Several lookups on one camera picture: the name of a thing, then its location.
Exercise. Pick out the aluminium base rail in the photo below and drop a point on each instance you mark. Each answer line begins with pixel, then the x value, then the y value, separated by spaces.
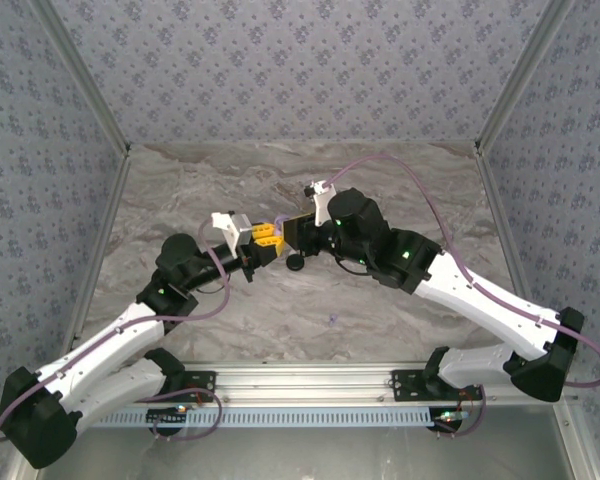
pixel 300 382

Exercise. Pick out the aluminium frame post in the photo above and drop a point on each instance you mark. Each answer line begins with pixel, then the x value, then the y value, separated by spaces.
pixel 82 75
pixel 522 75

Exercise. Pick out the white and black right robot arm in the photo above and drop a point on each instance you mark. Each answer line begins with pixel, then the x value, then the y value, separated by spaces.
pixel 480 300

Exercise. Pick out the grey metal base panel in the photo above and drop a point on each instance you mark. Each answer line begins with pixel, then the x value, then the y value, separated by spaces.
pixel 300 455

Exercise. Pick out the aluminium table side rail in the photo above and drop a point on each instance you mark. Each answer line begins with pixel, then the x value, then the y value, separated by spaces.
pixel 101 235
pixel 507 235

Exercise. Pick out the black earbud charging case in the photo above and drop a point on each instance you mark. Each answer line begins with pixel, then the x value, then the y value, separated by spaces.
pixel 295 262

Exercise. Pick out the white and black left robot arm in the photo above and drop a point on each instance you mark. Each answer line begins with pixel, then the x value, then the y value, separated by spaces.
pixel 105 345

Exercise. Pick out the small black electronics board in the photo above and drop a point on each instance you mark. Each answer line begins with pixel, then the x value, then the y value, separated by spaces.
pixel 450 417
pixel 167 417

